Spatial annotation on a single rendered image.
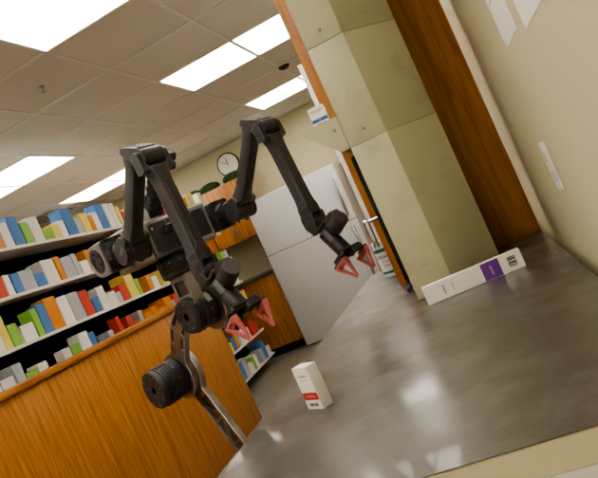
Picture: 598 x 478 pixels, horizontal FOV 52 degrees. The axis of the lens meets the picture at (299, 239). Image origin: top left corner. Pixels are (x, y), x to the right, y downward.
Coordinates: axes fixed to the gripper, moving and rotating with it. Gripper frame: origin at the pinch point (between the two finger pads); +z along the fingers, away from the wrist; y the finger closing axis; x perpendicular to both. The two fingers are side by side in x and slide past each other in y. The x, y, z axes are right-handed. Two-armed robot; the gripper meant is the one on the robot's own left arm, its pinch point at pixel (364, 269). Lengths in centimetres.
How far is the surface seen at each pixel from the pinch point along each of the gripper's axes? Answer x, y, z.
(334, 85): -55, -16, -31
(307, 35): -62, -17, -46
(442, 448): -71, -97, 53
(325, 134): -43, -20, -25
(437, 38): -65, 32, -32
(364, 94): -57, -13, -23
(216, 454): 251, 48, -34
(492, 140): -49, 33, 2
